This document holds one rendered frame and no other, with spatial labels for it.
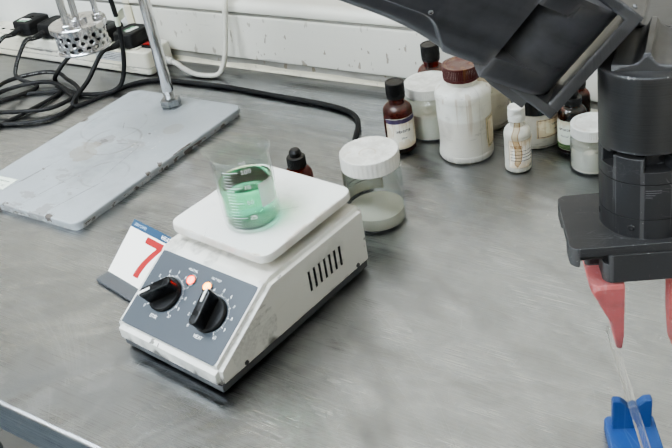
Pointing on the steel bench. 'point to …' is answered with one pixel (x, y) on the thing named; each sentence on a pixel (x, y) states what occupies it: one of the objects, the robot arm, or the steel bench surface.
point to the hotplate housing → (267, 294)
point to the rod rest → (621, 429)
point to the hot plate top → (248, 244)
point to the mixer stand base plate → (107, 157)
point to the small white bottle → (517, 140)
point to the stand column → (151, 29)
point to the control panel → (136, 314)
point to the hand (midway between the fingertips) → (644, 330)
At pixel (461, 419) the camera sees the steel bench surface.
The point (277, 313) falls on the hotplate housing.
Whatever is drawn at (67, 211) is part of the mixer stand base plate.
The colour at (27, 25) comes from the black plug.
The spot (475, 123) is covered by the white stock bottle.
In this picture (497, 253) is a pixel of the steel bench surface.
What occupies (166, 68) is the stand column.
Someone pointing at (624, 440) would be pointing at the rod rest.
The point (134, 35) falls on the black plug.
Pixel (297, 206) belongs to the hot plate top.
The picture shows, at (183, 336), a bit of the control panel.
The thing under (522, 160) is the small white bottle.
